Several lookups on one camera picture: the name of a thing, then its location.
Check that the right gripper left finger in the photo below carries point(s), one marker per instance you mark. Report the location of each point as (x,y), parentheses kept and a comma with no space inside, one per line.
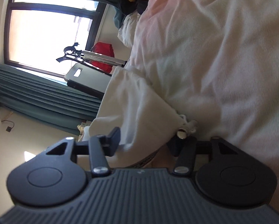
(98,148)

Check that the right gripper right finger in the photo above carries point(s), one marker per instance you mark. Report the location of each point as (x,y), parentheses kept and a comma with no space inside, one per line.
(190,153)

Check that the pile of clothes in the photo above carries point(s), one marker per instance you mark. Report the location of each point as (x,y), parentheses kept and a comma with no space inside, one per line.
(127,15)

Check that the teal curtain near desk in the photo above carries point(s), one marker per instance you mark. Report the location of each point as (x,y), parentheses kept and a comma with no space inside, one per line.
(46,101)

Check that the pink white bed duvet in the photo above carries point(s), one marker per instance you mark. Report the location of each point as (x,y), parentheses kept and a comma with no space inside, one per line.
(217,62)

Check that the dark framed window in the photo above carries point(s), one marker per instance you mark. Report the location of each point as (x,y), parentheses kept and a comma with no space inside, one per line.
(37,31)

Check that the folding trolley metal frame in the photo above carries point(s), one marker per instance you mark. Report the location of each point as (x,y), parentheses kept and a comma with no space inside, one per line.
(84,56)

